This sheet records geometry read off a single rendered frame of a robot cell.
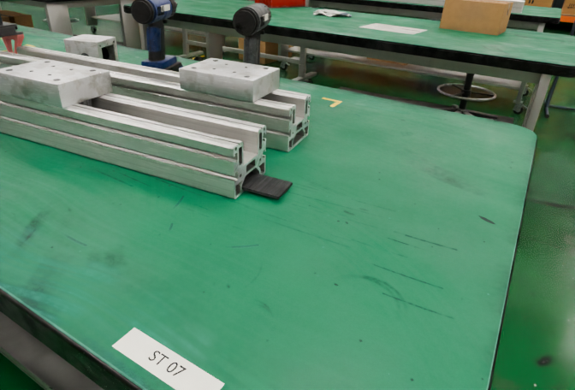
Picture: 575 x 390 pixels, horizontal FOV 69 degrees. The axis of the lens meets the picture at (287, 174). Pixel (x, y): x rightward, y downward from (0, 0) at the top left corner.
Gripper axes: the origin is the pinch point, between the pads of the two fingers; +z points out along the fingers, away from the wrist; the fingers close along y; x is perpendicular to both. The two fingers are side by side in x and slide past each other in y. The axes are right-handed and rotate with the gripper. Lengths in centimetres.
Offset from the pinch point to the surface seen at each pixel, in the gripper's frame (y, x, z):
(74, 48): 13.2, -12.0, -2.7
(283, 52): 340, 75, 64
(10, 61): -5.0, -12.2, -2.7
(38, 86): -24, -48, -7
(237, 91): -5, -74, -6
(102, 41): 17.2, -18.5, -4.7
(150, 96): -5, -53, -1
